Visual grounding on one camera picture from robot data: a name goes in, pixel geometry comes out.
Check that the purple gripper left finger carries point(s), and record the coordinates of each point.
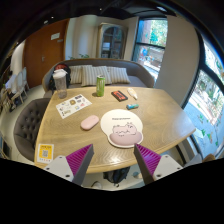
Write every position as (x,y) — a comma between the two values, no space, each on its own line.
(72,167)

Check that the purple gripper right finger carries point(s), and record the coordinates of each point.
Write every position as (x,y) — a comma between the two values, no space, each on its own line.
(154,166)

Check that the pink computer mouse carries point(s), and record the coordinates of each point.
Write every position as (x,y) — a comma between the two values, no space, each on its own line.
(89,122)

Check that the white pink cartoon mouse pad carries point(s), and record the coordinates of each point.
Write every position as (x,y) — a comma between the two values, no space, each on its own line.
(123,128)

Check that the yellow QR code card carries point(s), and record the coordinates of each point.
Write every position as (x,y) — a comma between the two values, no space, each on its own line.
(45,153)

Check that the black bag under table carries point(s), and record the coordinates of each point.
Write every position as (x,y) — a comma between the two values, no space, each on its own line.
(116,176)

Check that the white sticker sheet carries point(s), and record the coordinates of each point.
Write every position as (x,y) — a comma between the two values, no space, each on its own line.
(72,105)

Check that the teal small tube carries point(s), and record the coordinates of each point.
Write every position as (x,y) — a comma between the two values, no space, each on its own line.
(132,106)

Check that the grey tufted chair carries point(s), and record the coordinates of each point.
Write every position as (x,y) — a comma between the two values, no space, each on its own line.
(27,127)

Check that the black backpack on sofa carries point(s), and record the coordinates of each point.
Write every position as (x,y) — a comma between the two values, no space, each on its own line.
(57,67)

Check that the grey sofa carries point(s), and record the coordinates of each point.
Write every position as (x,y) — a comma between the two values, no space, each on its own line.
(139,76)

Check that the green drink can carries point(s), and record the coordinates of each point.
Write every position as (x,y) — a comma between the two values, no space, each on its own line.
(100,84)

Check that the clear plastic tumbler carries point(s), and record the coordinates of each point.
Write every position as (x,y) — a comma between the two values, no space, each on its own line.
(60,84)

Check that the striped cushion middle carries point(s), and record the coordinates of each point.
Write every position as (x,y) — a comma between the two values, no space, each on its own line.
(90,74)

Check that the striped cushion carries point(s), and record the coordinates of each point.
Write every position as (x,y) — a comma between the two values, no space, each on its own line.
(90,74)
(76,74)
(118,75)

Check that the striped cushion right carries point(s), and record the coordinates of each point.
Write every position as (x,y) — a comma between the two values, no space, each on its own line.
(118,75)

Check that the striped cushion left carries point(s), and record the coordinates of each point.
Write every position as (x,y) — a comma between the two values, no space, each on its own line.
(76,74)

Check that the wooden door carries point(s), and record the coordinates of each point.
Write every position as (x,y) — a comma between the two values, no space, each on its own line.
(43,49)

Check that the arched wooden cabinet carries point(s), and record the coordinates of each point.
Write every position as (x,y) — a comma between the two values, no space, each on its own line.
(111,41)

